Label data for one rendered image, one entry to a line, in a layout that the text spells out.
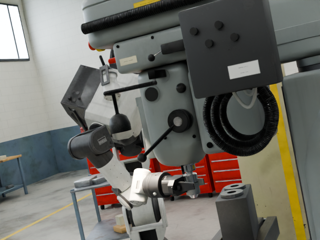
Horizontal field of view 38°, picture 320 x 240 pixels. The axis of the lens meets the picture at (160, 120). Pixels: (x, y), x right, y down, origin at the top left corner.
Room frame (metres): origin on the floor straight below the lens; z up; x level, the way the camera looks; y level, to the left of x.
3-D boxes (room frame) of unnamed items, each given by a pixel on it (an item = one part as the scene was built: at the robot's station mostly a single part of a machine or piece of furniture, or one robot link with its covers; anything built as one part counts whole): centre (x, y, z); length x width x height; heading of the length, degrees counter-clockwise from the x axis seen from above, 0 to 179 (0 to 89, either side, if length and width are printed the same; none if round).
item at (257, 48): (1.09, -0.19, 1.62); 0.20 x 0.09 x 0.21; 66
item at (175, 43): (1.37, -0.06, 1.66); 0.12 x 0.04 x 0.04; 66
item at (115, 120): (1.58, 0.14, 1.48); 0.07 x 0.07 x 0.06
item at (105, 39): (1.51, -0.07, 1.81); 0.47 x 0.26 x 0.16; 66
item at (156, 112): (1.51, -0.06, 1.47); 0.21 x 0.19 x 0.32; 156
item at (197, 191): (1.52, -0.06, 1.23); 0.05 x 0.05 x 0.06
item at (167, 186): (1.58, 0.01, 1.23); 0.13 x 0.12 x 0.10; 140
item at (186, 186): (1.49, -0.04, 1.23); 0.06 x 0.02 x 0.03; 50
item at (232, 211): (1.85, -0.23, 1.01); 0.22 x 0.12 x 0.20; 163
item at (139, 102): (1.56, 0.04, 1.45); 0.04 x 0.04 x 0.21; 66
